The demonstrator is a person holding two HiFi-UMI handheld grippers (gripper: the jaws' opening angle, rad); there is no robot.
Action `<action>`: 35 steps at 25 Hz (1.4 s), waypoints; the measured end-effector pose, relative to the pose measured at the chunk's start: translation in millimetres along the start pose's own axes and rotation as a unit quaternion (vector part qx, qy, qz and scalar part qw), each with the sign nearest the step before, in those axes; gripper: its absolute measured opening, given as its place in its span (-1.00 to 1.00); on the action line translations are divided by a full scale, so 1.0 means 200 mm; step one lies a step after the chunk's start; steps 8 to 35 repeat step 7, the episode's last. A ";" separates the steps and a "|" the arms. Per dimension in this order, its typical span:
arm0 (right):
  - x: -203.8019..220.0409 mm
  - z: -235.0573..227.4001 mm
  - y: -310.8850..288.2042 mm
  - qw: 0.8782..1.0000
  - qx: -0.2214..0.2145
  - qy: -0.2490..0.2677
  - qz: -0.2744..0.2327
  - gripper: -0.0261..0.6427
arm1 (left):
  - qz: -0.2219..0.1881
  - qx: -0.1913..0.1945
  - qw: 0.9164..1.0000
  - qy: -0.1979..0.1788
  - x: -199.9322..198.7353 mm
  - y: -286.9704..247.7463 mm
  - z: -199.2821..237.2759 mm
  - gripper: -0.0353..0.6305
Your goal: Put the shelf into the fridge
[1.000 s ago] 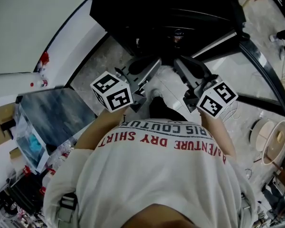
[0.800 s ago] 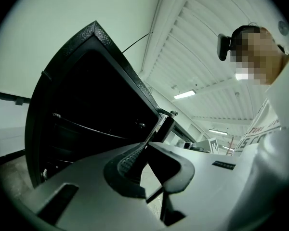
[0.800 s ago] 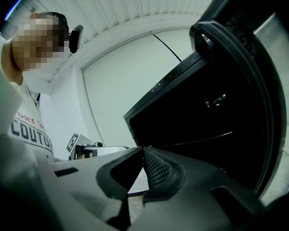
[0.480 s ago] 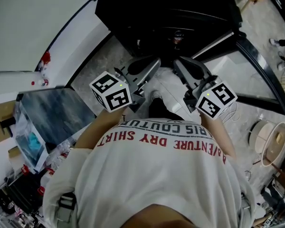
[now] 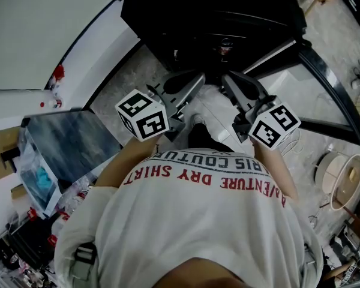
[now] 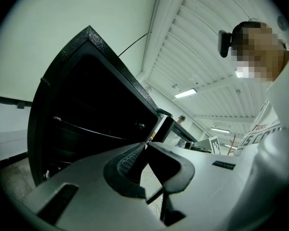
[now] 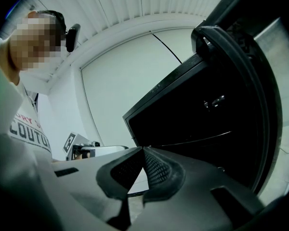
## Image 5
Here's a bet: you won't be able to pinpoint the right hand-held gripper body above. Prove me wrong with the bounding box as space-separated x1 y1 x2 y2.
232 94 302 151

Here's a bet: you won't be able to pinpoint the person's head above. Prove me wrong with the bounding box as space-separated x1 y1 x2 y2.
158 256 250 288

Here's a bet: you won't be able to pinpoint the red plastic object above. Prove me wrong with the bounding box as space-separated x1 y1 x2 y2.
51 64 65 82

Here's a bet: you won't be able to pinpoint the clear plastic water bottles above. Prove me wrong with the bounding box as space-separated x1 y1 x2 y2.
62 184 94 220

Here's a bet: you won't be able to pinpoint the grey strap with black buckle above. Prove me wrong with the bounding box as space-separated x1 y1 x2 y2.
70 242 98 281

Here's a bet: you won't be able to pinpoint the red drink can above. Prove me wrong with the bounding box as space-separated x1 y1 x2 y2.
220 39 234 58

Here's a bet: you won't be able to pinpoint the black bracket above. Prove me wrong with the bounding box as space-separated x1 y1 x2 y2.
0 148 20 172

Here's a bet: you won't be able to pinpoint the clear plastic storage bin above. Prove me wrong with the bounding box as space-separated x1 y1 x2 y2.
17 109 122 220

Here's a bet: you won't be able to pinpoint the person's black trouser leg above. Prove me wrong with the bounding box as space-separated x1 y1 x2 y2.
187 123 239 155

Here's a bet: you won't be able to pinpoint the brown cardboard sheet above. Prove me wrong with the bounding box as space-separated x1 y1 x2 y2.
0 127 22 182

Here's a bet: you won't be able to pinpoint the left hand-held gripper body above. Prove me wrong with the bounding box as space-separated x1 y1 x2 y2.
115 88 187 143

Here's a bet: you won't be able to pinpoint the black equipment case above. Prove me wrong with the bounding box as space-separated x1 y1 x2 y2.
9 220 57 270

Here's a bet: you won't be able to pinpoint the grey backpack strap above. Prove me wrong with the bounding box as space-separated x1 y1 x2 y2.
302 241 316 266

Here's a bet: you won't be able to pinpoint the person in white clothing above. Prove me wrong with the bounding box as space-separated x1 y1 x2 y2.
54 147 324 288

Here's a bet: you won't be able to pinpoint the person's white shoe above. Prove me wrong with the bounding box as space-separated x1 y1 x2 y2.
191 114 208 128

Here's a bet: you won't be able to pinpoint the white round side table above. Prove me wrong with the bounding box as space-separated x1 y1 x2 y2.
314 151 349 195

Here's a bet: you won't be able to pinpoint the small cardboard piece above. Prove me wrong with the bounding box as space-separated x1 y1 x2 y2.
11 184 28 200

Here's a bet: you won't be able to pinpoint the teal plastic bag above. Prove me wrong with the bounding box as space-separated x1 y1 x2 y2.
35 166 53 191

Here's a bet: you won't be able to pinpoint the black cabinet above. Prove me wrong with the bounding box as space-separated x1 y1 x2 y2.
121 0 307 75

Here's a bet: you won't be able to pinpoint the person's right forearm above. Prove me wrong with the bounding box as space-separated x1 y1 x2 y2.
253 144 299 202

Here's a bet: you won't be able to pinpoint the white cable coil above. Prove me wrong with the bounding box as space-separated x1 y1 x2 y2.
280 128 303 158

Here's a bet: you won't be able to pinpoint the person's left forearm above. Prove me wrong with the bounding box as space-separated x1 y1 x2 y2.
94 136 157 188

